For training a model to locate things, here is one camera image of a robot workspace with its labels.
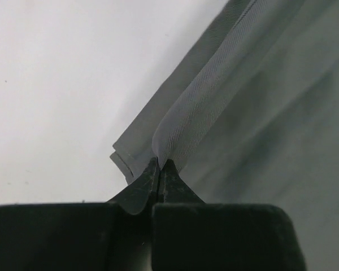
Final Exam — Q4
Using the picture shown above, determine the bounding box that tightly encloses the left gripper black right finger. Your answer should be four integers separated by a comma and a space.
151, 160, 307, 270

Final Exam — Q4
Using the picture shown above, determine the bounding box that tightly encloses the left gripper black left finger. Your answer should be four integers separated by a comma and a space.
0, 158, 160, 270

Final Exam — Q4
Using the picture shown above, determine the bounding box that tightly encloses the grey skirt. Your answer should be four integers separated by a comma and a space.
111, 1, 339, 270

